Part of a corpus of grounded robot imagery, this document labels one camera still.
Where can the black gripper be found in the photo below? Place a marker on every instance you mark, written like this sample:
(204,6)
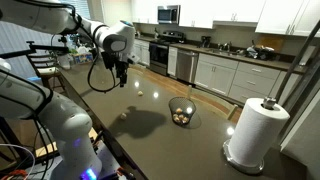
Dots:
(118,65)

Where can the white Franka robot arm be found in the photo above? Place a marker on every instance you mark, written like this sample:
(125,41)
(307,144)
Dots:
(66,123)

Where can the stainless steel stove range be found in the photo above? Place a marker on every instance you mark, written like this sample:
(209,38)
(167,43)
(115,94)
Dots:
(159,55)

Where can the colourful cardboard box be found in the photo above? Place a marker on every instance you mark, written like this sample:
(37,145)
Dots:
(82,59)

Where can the narrow white base cabinet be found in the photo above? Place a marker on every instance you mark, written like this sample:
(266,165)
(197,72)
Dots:
(172,61)

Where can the white plastic jug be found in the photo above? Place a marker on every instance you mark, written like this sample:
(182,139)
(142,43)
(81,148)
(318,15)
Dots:
(64,62)

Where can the stainless steel dishwasher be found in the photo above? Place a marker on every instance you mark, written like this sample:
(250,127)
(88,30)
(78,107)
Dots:
(186,66)

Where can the white upper cabinet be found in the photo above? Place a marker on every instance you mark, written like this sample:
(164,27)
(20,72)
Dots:
(240,10)
(145,11)
(196,13)
(286,16)

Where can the dark kitchen countertop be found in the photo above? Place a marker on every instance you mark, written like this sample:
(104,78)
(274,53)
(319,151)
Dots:
(191,47)

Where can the brown wooden chair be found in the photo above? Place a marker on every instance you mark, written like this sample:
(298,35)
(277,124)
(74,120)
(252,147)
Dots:
(46,71)

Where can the stainless steel microwave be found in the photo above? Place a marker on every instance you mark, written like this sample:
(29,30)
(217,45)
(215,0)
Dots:
(168,14)

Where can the black coffee maker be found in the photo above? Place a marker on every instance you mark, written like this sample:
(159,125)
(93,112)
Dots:
(205,41)

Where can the chrome sink faucet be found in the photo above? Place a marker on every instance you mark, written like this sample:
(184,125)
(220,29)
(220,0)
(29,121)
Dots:
(228,46)

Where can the pale wooden chair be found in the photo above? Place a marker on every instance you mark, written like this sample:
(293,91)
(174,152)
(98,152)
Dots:
(232,111)

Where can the white drawer cabinet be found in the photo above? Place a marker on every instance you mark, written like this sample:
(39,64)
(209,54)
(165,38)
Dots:
(255,81)

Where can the pile of dishes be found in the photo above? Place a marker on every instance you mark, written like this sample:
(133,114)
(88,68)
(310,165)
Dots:
(263,53)

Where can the white paper towel roll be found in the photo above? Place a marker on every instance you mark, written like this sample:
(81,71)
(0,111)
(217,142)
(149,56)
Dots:
(256,133)

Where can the metal paper towel holder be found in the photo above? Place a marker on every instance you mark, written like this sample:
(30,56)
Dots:
(241,166)

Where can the wooden cutting board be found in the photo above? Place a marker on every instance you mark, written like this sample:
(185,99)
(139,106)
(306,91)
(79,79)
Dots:
(271,41)

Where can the dark metal tripod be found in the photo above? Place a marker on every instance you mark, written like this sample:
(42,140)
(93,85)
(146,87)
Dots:
(299,60)

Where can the black camera stand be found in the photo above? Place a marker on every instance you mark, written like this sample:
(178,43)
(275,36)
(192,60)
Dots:
(50,48)

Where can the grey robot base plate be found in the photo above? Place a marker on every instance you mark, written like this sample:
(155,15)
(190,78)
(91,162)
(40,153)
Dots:
(110,160)

